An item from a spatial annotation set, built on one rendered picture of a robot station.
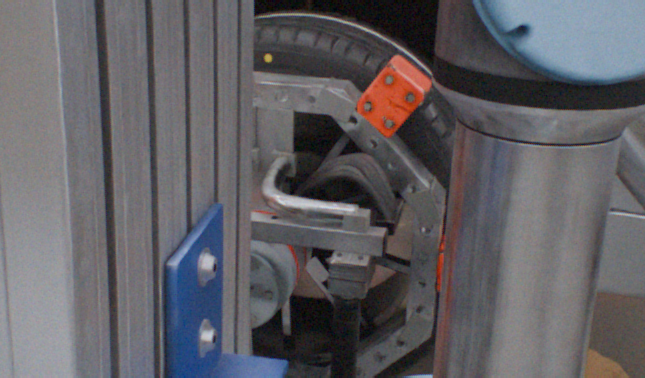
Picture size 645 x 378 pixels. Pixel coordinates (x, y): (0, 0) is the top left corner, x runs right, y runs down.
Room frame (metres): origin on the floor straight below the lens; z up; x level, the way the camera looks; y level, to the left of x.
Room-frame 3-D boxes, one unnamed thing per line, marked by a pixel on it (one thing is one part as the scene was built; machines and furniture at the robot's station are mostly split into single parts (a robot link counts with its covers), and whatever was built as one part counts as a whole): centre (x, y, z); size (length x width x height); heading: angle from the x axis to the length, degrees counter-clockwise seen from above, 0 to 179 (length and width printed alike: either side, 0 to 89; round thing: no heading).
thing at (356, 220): (1.20, 0.01, 1.03); 0.19 x 0.18 x 0.11; 169
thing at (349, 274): (1.11, -0.04, 0.93); 0.09 x 0.05 x 0.05; 169
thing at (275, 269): (1.27, 0.10, 0.85); 0.21 x 0.14 x 0.14; 169
